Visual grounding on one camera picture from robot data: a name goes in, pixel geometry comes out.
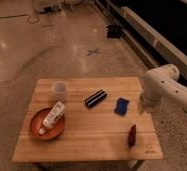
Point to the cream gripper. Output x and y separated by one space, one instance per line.
142 109

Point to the dark red pepper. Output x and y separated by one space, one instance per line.
132 136

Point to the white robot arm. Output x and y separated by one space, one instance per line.
163 82

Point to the translucent ceramic cup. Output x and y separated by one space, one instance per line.
59 90

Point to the blue sponge block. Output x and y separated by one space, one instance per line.
121 106

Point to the black white striped block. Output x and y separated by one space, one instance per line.
95 98

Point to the wooden folding table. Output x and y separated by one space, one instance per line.
91 134

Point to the black box on floor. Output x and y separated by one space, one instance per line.
114 31

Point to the white tube bottle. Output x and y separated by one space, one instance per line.
53 116

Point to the red round plate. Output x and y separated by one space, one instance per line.
36 123

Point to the white machine base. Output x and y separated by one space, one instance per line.
42 6

